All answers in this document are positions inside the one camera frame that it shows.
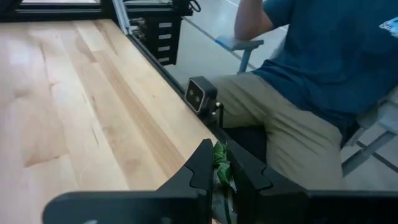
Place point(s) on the black rack white labels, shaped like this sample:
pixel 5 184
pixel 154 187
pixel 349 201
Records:
pixel 155 34

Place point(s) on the person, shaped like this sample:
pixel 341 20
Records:
pixel 326 62

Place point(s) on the green white sweetener packet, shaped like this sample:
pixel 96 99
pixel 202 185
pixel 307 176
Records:
pixel 222 168

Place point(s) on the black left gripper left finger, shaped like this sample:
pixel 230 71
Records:
pixel 192 193

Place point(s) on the small black depth camera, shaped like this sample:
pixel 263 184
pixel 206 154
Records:
pixel 200 93

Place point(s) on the grey office chair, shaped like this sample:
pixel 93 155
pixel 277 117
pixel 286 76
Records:
pixel 236 43

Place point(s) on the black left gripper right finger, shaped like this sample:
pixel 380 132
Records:
pixel 248 186

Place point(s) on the silver metal bar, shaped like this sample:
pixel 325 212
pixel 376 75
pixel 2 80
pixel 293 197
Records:
pixel 121 15

